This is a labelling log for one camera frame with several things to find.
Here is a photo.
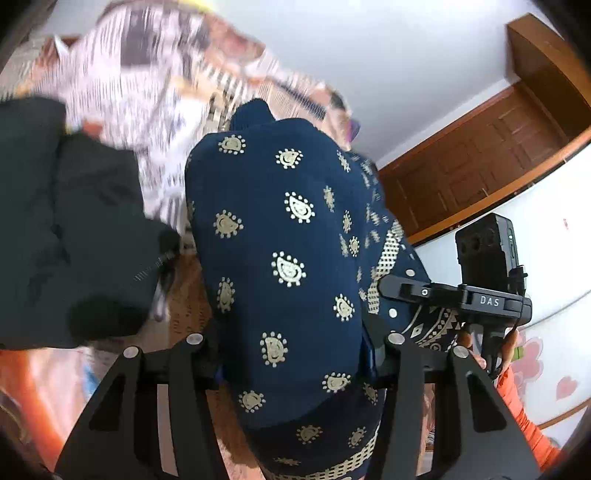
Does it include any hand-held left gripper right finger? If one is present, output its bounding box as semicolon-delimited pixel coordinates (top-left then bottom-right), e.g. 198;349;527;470
358;318;542;480

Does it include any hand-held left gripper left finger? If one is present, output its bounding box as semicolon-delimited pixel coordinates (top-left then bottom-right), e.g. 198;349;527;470
54;323;232;480

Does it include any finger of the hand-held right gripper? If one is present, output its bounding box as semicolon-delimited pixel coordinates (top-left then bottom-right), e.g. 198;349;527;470
378;274;463;320

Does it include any navy patterned cloth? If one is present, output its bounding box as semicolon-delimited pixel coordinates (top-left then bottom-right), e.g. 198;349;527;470
185;99;463;480

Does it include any person's right forearm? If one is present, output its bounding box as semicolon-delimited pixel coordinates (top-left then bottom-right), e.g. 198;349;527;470
495;368;563;468

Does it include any person's right hand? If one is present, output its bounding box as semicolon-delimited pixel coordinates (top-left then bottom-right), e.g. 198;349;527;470
457;329;520;377

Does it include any wooden door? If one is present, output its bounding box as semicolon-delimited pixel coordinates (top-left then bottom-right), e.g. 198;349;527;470
378;85;575;246

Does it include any black garment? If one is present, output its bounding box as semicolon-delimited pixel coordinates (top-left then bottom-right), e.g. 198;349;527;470
0;96;182;352

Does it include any wooden wardrobe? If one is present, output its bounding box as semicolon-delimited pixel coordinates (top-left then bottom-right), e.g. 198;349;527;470
505;13;591;141

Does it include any white purple patterned cloth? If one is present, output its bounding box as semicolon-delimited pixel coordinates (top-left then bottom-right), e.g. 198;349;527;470
59;0;289;223

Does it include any pink flower wall sticker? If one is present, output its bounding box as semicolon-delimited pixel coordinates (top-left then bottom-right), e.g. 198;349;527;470
512;336;544;385

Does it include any pink heart wall sticker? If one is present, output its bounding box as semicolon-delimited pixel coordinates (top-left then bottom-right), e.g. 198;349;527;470
555;375;581;401

